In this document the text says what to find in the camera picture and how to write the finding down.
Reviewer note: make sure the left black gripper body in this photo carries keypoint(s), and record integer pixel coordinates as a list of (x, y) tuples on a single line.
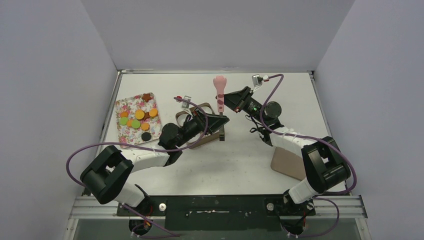
[(199, 124)]

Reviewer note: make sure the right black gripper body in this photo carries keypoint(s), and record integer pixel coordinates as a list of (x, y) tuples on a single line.
[(243, 100)]

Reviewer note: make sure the pink cat paw tongs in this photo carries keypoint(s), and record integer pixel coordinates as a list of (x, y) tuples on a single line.
[(220, 83)]

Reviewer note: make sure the orange flower cookie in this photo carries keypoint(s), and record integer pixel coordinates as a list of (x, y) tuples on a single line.
[(145, 126)]

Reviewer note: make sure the black round cookie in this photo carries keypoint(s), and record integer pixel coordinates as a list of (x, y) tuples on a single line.
[(146, 136)]

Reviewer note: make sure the orange round cookie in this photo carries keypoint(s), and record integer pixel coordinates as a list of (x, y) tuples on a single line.
[(139, 114), (153, 113)]

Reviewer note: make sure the green round cookie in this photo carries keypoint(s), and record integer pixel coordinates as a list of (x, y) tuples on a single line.
[(135, 124), (123, 121)]

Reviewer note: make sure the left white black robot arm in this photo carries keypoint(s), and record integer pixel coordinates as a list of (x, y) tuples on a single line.
[(106, 177)]

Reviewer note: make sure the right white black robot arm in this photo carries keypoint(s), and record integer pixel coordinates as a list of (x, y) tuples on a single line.
[(323, 163)]

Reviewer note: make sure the brown star cookie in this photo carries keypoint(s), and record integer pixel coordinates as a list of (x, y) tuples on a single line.
[(146, 97)]

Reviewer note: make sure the brown box lid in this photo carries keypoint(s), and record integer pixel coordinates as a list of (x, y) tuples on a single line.
[(288, 163)]

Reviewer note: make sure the floral cookie tray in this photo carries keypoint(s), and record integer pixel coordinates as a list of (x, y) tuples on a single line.
[(128, 135)]

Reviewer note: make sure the orange cookie far left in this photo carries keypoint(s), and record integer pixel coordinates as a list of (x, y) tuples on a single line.
[(124, 114)]

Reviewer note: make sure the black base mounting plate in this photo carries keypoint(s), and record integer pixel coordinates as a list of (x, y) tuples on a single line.
[(226, 212)]

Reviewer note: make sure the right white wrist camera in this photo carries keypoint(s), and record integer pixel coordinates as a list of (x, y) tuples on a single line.
[(259, 80)]

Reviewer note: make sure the aluminium frame rail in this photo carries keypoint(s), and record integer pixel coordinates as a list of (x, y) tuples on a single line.
[(350, 207)]

